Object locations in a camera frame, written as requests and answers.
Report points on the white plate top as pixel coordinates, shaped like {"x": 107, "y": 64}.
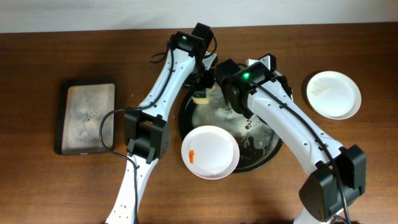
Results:
{"x": 333, "y": 95}

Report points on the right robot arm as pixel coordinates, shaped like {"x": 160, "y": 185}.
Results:
{"x": 336, "y": 175}

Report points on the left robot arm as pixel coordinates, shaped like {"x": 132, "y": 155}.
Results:
{"x": 187, "y": 62}

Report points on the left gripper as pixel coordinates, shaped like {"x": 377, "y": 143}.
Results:
{"x": 204, "y": 82}

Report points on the black rectangular soapy tray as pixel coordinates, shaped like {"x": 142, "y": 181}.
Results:
{"x": 82, "y": 105}

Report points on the white plate bottom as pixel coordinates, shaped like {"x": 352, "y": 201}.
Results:
{"x": 210, "y": 152}

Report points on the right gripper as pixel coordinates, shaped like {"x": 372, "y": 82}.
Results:
{"x": 224, "y": 70}

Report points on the green yellow sponge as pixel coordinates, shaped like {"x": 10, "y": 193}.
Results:
{"x": 201, "y": 97}

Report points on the pale blue plate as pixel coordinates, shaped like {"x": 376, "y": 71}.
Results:
{"x": 284, "y": 83}

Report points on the white plate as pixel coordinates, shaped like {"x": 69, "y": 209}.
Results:
{"x": 333, "y": 95}
{"x": 210, "y": 152}

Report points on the black round tray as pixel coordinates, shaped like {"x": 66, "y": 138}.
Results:
{"x": 258, "y": 143}

